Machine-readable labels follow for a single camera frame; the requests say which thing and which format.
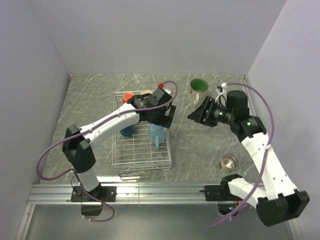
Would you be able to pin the stainless steel cup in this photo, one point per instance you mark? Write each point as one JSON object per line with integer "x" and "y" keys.
{"x": 229, "y": 163}

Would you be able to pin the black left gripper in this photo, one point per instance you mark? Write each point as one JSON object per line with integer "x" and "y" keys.
{"x": 165, "y": 120}

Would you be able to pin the white wire dish rack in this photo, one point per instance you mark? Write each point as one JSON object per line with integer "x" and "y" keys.
{"x": 136, "y": 153}

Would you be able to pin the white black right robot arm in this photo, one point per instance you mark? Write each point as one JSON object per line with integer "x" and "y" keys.
{"x": 281, "y": 200}

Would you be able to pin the light blue mug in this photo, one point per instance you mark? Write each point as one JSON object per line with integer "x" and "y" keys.
{"x": 157, "y": 135}

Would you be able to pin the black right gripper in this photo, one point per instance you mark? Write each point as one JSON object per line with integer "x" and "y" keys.
{"x": 201, "y": 116}

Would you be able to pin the beige tall printed mug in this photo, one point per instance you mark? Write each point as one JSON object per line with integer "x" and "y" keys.
{"x": 146, "y": 92}

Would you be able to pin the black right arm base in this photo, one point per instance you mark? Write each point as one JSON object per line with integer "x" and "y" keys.
{"x": 226, "y": 202}

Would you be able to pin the dark blue mug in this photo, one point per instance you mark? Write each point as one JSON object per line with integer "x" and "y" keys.
{"x": 128, "y": 131}

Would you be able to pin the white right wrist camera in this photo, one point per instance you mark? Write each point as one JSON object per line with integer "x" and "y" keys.
{"x": 221, "y": 91}

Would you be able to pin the aluminium mounting rail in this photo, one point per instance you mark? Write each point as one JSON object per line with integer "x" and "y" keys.
{"x": 143, "y": 211}

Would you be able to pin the cream mug green inside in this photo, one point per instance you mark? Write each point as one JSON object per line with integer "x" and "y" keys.
{"x": 198, "y": 89}

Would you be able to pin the orange mug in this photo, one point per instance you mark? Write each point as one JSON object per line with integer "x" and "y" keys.
{"x": 127, "y": 96}

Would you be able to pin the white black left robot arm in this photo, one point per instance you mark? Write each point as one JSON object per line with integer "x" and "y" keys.
{"x": 154, "y": 108}

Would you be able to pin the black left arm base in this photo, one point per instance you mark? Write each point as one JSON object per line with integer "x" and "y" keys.
{"x": 93, "y": 203}

